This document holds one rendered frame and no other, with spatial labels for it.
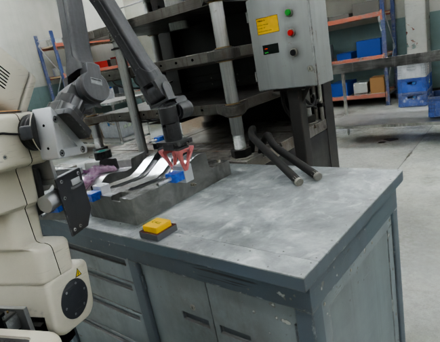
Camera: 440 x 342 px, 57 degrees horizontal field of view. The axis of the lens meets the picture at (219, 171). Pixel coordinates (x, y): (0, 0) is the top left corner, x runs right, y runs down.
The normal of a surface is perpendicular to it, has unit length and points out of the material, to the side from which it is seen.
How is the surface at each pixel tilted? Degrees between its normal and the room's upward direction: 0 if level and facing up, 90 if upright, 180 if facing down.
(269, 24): 90
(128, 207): 90
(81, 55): 63
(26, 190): 90
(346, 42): 90
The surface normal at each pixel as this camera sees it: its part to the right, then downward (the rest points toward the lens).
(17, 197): 0.94, -0.08
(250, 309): -0.62, 0.33
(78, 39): 0.73, -0.28
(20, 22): 0.79, 0.03
